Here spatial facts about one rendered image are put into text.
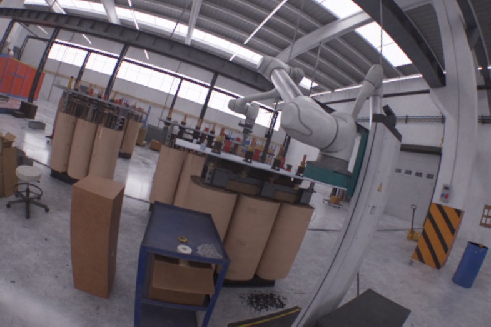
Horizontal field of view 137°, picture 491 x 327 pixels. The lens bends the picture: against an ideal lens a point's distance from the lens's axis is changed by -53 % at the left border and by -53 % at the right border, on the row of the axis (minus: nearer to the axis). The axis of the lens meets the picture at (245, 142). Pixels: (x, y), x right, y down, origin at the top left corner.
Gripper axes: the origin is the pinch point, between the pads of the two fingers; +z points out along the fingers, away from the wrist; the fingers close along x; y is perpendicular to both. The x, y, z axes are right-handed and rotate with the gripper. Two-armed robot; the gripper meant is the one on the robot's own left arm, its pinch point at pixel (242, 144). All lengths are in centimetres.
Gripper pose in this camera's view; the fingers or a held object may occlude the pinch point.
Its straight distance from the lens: 178.6
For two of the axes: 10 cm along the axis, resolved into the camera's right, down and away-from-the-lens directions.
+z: -2.9, 9.6, -0.4
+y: 9.5, 2.8, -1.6
